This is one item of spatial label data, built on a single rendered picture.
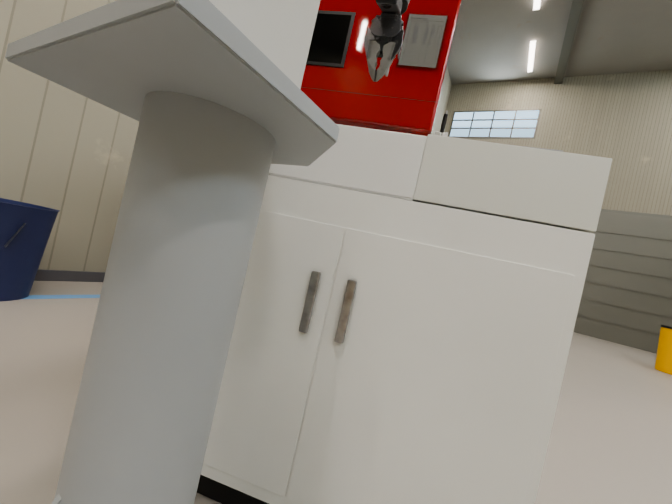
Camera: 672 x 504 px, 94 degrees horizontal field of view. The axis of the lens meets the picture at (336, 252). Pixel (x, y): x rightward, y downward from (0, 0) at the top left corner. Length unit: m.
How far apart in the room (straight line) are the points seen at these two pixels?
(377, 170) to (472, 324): 0.38
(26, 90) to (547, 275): 2.99
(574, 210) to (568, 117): 10.81
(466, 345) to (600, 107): 11.18
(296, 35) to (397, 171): 0.34
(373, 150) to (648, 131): 11.02
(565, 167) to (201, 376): 0.73
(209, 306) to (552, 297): 0.62
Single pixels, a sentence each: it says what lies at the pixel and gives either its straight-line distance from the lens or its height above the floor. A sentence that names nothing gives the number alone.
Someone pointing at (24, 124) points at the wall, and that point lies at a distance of 2.99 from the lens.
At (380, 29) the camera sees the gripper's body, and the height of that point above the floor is 1.21.
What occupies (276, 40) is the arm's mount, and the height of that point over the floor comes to 0.92.
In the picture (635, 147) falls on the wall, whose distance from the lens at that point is 11.40.
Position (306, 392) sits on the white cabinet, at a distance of 0.77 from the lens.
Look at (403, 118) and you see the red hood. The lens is 1.40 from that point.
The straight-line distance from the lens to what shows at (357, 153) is 0.74.
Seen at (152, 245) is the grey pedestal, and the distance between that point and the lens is 0.38.
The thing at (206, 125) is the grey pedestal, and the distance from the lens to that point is 0.39.
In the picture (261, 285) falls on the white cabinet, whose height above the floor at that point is 0.56.
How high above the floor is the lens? 0.67
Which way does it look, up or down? level
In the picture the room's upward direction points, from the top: 13 degrees clockwise
